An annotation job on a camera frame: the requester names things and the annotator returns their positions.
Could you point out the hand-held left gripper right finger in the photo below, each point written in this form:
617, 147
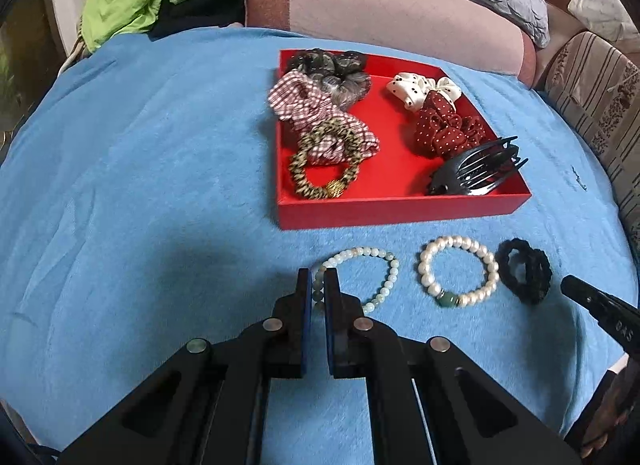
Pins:
331, 330

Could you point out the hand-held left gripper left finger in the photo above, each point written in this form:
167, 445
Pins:
306, 330

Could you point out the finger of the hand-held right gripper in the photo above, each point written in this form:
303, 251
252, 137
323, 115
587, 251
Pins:
605, 307

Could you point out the red cardboard box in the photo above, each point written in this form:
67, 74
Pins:
395, 165

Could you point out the black hair claw clip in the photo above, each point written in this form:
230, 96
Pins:
470, 170

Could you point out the red dotted scrunchie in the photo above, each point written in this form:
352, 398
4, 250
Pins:
440, 130

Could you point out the red white gingham scrunchie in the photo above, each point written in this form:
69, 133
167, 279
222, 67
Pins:
300, 100

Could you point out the white dotted scrunchie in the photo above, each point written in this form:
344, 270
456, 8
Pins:
405, 87

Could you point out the grey sheer scrunchie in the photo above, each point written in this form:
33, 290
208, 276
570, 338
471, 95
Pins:
325, 65

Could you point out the person's right hand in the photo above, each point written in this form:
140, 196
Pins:
607, 420

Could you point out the blue blanket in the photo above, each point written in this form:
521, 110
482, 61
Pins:
150, 195

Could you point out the striped floral cushion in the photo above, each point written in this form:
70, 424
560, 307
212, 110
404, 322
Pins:
600, 90

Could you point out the white patterned cloth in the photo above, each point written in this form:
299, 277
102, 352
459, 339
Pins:
600, 10

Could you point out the dark wooden furniture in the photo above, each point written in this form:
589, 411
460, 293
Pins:
20, 55

